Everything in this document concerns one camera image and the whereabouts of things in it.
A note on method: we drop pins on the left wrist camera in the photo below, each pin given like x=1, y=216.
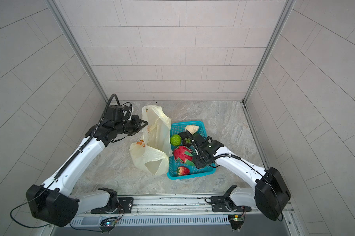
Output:
x=118, y=113

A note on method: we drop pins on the red apple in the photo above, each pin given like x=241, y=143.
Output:
x=183, y=171

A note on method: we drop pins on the right green circuit board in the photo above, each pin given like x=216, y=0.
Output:
x=236, y=221

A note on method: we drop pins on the left green circuit board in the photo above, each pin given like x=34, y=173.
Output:
x=108, y=224

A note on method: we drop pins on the cream printed plastic bag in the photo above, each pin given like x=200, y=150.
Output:
x=151, y=154

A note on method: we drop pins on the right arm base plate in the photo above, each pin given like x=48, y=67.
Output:
x=225, y=204

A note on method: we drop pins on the teal plastic basket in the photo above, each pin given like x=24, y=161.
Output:
x=172, y=174

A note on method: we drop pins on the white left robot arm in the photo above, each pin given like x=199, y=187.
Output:
x=52, y=202

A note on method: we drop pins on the bright green custard apple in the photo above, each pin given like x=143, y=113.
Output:
x=175, y=140

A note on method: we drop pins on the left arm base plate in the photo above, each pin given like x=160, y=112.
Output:
x=122, y=205

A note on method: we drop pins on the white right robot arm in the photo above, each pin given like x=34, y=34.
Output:
x=269, y=193

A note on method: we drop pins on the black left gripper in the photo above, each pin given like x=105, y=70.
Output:
x=137, y=127

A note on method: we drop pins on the pink dragon fruit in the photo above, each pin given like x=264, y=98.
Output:
x=184, y=155

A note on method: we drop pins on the aluminium mounting rail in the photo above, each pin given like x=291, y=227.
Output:
x=177, y=206

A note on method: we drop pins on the dark mangosteen green cap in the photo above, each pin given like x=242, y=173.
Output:
x=187, y=142

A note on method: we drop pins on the green circuit board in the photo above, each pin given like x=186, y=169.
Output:
x=108, y=224
x=236, y=221

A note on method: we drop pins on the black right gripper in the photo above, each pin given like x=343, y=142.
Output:
x=197, y=163

